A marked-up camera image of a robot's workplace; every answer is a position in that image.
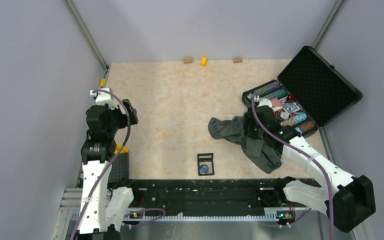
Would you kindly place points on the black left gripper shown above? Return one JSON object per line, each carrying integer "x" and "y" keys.
{"x": 124, "y": 117}

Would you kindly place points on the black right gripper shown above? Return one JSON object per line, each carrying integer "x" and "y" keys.
{"x": 249, "y": 120}

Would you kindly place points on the dark grey t-shirt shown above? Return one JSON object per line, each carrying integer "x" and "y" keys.
{"x": 256, "y": 150}

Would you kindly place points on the blue round brooch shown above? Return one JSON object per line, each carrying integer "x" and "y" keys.
{"x": 203, "y": 169}

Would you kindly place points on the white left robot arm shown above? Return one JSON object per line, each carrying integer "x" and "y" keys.
{"x": 109, "y": 128}

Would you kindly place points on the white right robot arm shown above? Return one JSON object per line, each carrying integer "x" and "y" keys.
{"x": 347, "y": 200}

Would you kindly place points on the black square brooch stand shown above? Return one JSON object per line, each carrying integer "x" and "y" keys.
{"x": 206, "y": 159}

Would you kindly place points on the yellow triangular wedge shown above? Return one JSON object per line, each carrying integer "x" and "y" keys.
{"x": 120, "y": 150}

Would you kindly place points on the black poker chip case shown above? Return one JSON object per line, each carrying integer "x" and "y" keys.
{"x": 311, "y": 90}

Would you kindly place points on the black perforated block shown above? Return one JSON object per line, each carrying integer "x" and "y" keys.
{"x": 120, "y": 170}

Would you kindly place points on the tan wooden block right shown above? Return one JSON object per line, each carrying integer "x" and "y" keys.
{"x": 237, "y": 60}

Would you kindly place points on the tan wooden block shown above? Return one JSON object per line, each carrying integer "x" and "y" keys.
{"x": 188, "y": 60}
{"x": 237, "y": 60}

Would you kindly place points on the yellow wooden block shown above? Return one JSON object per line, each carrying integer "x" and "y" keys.
{"x": 203, "y": 61}

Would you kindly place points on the tan wooden block left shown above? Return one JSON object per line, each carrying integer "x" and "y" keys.
{"x": 188, "y": 60}

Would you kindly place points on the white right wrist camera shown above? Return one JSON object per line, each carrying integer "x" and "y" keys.
{"x": 260, "y": 102}

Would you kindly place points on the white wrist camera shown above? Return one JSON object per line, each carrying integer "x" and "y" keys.
{"x": 102, "y": 96}
{"x": 260, "y": 102}

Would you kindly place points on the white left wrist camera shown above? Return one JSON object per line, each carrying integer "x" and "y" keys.
{"x": 102, "y": 96}

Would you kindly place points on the yellow wall bracket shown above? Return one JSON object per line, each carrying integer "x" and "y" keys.
{"x": 102, "y": 83}

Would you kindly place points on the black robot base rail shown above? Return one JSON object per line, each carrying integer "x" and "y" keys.
{"x": 211, "y": 197}

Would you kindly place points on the white slotted cable duct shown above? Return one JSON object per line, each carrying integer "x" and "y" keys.
{"x": 269, "y": 216}

